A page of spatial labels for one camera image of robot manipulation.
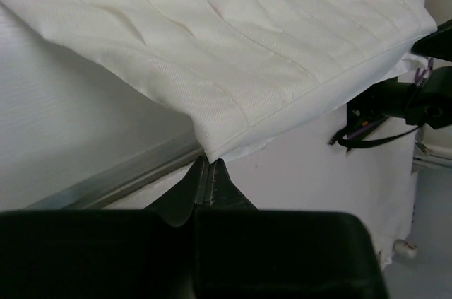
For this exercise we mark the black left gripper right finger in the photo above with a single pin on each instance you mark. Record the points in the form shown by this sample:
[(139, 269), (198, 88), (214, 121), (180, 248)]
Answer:
[(221, 192)]

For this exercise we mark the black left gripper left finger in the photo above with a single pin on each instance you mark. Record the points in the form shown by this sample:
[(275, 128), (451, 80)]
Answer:
[(175, 206)]

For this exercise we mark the white pleated skirt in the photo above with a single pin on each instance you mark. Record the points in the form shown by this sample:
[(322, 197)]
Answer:
[(243, 70)]

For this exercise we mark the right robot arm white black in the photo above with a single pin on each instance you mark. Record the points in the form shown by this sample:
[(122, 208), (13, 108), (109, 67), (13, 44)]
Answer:
[(425, 101)]

